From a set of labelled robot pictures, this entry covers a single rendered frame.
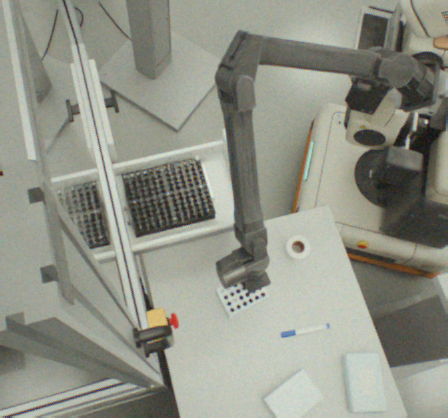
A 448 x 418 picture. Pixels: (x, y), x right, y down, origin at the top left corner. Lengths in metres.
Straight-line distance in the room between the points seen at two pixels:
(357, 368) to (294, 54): 0.83
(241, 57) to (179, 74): 1.61
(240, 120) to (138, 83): 1.58
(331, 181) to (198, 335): 0.99
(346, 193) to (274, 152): 0.49
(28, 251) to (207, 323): 1.24
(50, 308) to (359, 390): 1.29
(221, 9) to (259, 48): 1.90
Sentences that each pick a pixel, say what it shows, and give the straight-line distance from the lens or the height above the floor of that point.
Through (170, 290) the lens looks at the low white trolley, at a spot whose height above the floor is 0.76.
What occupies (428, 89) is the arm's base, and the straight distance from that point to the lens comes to 1.35.
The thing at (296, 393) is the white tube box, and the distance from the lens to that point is 1.45.
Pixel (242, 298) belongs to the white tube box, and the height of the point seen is 0.77.
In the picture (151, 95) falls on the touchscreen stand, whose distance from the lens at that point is 2.60.
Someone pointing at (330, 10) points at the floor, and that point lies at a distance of 3.07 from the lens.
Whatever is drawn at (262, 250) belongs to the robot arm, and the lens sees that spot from 1.23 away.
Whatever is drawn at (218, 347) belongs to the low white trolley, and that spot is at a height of 0.76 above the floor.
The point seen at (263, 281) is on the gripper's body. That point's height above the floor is 0.90.
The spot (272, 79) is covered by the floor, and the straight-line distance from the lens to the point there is 2.73.
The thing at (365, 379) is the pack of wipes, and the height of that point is 0.81.
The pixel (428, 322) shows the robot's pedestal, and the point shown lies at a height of 0.51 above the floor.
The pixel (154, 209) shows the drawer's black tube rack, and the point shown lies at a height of 0.87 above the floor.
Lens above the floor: 2.23
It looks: 68 degrees down
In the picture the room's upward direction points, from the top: 10 degrees clockwise
